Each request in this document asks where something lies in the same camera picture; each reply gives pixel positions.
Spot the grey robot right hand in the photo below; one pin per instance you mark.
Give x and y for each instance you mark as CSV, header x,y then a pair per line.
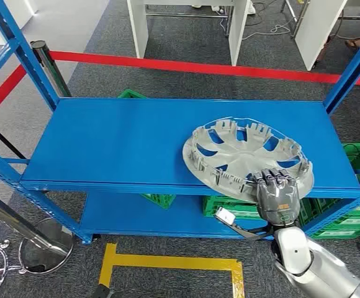
x,y
278,201

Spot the silver plastic wheel hubcap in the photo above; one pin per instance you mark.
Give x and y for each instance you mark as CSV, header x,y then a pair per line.
x,y
238,158

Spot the blue metal shelf rack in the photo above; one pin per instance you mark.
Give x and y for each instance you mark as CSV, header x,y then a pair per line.
x,y
137,140

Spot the green plastic crate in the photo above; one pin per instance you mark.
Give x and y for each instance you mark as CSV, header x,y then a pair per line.
x,y
226,205
130,94
161,200

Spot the red barrier belt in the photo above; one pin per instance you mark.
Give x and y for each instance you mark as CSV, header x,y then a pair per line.
x,y
0,96
198,68

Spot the white desk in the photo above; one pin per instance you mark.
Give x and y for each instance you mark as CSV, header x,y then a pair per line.
x,y
138,28
316,33

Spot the person's foot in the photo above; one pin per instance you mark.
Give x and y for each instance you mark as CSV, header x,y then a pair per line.
x,y
355,43

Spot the black stool with chrome base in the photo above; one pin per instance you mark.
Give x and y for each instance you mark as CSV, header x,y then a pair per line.
x,y
0,245

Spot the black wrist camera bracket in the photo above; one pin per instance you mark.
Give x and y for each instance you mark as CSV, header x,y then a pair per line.
x,y
248,234

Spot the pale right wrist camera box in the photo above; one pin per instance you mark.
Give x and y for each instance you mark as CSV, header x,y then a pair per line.
x,y
225,216

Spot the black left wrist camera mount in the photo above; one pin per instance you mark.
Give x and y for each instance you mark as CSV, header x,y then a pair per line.
x,y
100,292

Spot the chrome stanchion post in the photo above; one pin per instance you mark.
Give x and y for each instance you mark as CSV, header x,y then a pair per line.
x,y
48,65
12,218

